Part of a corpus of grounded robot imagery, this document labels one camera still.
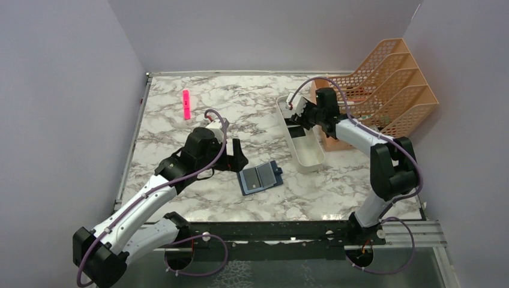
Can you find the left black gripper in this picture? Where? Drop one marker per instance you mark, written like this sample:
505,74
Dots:
236,162

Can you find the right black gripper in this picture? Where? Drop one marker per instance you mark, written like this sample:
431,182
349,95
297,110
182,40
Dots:
299,117

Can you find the black credit card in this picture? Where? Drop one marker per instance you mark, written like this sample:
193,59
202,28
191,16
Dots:
251,179

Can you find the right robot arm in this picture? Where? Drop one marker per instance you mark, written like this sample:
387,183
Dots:
393,168

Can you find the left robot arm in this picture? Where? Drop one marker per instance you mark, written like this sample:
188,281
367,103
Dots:
102,254

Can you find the loose black VIP card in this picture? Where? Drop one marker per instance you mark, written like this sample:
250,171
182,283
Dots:
296,131

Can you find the white oblong plastic tray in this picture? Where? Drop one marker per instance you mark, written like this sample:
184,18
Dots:
306,152

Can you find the pens in organizer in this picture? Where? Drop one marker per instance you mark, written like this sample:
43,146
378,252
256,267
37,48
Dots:
367,113

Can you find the orange mesh file organizer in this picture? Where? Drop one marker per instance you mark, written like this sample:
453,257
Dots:
390,75

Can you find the pink highlighter marker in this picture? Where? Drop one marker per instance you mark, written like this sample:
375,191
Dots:
186,104

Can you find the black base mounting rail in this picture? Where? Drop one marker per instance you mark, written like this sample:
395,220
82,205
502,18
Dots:
262,232

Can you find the aluminium frame rail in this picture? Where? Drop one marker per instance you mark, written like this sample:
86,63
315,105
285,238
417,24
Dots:
396,235

